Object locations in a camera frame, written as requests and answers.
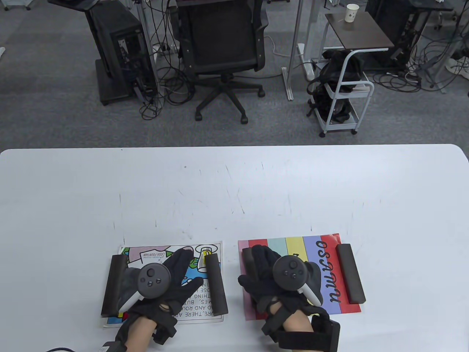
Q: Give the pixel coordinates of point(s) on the person's left hand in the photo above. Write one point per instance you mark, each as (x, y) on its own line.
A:
(181, 289)

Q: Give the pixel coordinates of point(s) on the person's right hand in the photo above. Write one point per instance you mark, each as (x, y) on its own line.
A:
(260, 282)

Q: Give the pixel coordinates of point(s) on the dark wooden paperweight block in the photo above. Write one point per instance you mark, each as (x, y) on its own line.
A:
(113, 286)
(247, 256)
(216, 286)
(351, 273)

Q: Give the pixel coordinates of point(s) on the white-backed blue cartoon poster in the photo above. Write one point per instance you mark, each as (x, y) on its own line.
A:
(157, 253)

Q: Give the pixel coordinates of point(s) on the rainbow striped cartoon poster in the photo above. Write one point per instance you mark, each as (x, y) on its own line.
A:
(293, 247)

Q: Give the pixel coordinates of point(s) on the person's left forearm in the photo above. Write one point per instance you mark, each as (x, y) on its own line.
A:
(139, 335)

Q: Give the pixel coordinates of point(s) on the person's right forearm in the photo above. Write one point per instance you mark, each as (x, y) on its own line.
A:
(296, 322)

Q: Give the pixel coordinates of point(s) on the left grey handheld controller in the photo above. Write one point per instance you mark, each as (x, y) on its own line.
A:
(154, 280)

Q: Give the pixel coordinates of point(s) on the grey handheld controller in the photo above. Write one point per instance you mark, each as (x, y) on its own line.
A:
(289, 273)
(154, 280)

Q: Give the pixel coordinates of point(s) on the right grey handheld controller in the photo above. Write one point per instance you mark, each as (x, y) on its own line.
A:
(289, 273)

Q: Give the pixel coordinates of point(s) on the white rolling cart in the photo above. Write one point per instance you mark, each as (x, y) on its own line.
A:
(344, 127)

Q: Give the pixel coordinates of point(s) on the white desk leg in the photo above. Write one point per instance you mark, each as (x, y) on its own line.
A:
(288, 84)

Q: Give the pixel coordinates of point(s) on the white power strip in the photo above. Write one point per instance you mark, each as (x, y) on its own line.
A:
(306, 62)

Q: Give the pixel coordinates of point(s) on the black bag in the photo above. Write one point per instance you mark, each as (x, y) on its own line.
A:
(335, 66)

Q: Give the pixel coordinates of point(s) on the black mesh office chair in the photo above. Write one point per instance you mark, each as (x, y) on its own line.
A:
(223, 33)

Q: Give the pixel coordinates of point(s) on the black computer tower on stand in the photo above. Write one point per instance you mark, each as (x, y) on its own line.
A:
(117, 44)

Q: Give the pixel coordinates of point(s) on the brown side table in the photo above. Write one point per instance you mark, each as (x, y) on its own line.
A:
(359, 33)

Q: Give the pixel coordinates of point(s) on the white paper cup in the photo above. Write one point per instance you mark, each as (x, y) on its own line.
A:
(351, 14)

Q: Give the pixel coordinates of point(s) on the black equipment rack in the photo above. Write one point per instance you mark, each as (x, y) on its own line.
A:
(388, 18)

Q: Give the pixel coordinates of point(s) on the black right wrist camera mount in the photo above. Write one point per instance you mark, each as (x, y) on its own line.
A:
(322, 337)

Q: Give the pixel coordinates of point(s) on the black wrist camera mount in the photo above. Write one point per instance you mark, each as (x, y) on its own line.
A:
(322, 337)
(111, 347)

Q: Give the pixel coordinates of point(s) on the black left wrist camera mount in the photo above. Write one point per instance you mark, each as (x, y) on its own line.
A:
(111, 347)

